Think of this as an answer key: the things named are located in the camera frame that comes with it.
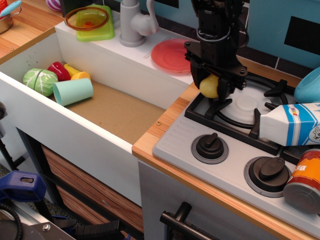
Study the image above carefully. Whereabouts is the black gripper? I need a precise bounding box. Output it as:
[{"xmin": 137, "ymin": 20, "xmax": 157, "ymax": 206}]
[{"xmin": 184, "ymin": 34, "xmax": 248, "ymax": 102}]

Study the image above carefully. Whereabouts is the yellow toy potato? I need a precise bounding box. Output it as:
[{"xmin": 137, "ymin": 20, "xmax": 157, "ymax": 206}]
[{"xmin": 199, "ymin": 74, "xmax": 219, "ymax": 99}]

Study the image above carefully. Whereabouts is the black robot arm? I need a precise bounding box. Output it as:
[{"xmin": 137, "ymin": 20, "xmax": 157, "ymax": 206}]
[{"xmin": 184, "ymin": 0, "xmax": 249, "ymax": 102}]

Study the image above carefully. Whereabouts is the red plastic plate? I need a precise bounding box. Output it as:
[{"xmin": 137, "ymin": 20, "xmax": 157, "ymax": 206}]
[{"xmin": 151, "ymin": 38, "xmax": 190, "ymax": 72}]

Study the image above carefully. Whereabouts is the black stove grate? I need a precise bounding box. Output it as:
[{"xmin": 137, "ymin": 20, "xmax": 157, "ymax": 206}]
[{"xmin": 184, "ymin": 73, "xmax": 320, "ymax": 164}]

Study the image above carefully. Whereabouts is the left black stove knob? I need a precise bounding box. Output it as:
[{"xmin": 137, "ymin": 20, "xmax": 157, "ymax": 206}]
[{"xmin": 195, "ymin": 133, "xmax": 225, "ymax": 160}]

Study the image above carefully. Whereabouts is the black stove knob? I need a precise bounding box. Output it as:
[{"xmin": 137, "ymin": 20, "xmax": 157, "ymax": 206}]
[
  {"xmin": 245, "ymin": 156, "xmax": 291, "ymax": 195},
  {"xmin": 195, "ymin": 133, "xmax": 225, "ymax": 160}
]

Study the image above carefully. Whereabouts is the white blue milk carton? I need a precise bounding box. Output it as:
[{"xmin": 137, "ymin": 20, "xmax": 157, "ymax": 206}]
[{"xmin": 259, "ymin": 102, "xmax": 320, "ymax": 147}]

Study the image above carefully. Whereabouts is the grey toy faucet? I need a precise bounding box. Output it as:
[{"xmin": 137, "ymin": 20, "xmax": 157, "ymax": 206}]
[{"xmin": 119, "ymin": 0, "xmax": 160, "ymax": 48}]

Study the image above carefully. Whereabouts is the light blue bowl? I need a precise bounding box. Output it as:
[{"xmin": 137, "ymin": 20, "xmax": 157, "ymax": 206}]
[{"xmin": 294, "ymin": 67, "xmax": 320, "ymax": 103}]

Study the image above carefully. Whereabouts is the right black stove knob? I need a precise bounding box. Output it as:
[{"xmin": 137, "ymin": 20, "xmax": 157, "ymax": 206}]
[{"xmin": 245, "ymin": 156, "xmax": 291, "ymax": 195}]

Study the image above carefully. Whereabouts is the green plastic container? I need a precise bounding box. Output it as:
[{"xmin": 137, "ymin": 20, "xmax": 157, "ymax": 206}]
[{"xmin": 76, "ymin": 4, "xmax": 115, "ymax": 42}]

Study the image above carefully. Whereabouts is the white toy sink basin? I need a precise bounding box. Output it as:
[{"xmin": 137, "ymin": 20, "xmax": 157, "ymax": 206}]
[{"xmin": 0, "ymin": 22, "xmax": 193, "ymax": 205}]

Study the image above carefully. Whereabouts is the orange toy fruit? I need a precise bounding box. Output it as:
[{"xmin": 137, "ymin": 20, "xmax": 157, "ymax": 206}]
[{"xmin": 70, "ymin": 71, "xmax": 91, "ymax": 80}]

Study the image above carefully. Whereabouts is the orange transparent bowl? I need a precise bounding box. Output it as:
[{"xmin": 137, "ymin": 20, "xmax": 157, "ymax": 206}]
[{"xmin": 64, "ymin": 6, "xmax": 110, "ymax": 31}]

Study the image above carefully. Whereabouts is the yellow toy banana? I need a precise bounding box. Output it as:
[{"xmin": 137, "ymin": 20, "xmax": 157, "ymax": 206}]
[{"xmin": 64, "ymin": 63, "xmax": 80, "ymax": 77}]

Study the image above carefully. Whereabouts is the orange toy can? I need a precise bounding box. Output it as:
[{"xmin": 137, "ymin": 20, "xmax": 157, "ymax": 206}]
[{"xmin": 283, "ymin": 148, "xmax": 320, "ymax": 214}]

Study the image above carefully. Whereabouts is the mint green plastic cup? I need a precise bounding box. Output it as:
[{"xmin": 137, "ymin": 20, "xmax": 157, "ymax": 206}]
[{"xmin": 52, "ymin": 78, "xmax": 94, "ymax": 106}]

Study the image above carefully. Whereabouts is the red toy pepper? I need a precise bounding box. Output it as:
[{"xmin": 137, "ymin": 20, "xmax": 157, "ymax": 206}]
[{"xmin": 47, "ymin": 61, "xmax": 71, "ymax": 82}]

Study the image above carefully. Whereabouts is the green toy cabbage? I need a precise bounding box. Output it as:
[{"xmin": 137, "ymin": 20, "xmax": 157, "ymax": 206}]
[{"xmin": 23, "ymin": 68, "xmax": 58, "ymax": 97}]

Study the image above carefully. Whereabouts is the pink striped toy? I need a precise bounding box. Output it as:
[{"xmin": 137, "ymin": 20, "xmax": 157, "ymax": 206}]
[{"xmin": 45, "ymin": 0, "xmax": 62, "ymax": 12}]

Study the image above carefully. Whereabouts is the small metal pot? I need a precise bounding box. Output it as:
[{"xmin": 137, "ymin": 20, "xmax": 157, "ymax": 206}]
[{"xmin": 0, "ymin": 6, "xmax": 22, "ymax": 34}]

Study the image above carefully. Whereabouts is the blue clamp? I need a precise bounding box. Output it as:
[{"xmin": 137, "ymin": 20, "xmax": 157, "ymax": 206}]
[{"xmin": 0, "ymin": 170, "xmax": 47, "ymax": 202}]

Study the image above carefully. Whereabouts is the black oven door handle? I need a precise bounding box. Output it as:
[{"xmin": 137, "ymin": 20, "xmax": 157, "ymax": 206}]
[{"xmin": 160, "ymin": 202, "xmax": 215, "ymax": 240}]

